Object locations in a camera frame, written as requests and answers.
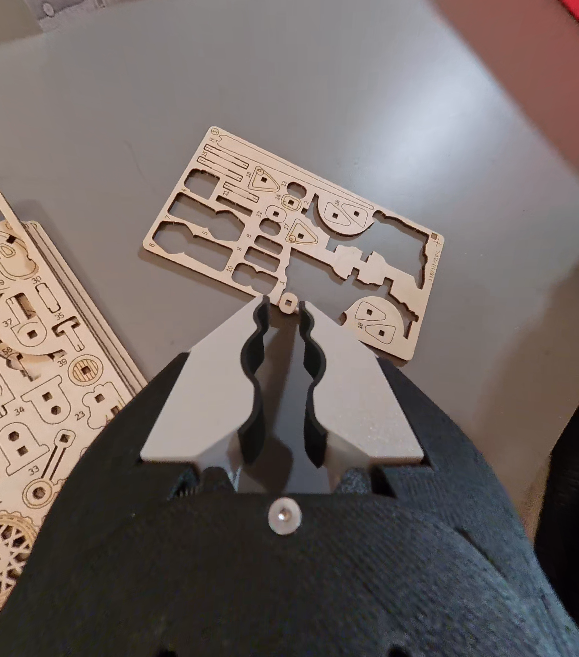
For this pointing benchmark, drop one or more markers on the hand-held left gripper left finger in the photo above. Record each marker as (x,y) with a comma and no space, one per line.
(202,395)

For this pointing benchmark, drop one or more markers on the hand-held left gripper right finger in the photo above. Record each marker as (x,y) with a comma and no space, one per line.
(371,405)

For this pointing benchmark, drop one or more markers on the small square wooden puzzle piece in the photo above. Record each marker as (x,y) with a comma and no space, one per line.
(282,297)

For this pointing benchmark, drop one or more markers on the punched wooden puzzle sheet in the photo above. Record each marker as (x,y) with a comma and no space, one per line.
(367,269)

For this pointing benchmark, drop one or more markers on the stack of wooden puzzle sheets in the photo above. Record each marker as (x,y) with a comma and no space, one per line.
(22,426)

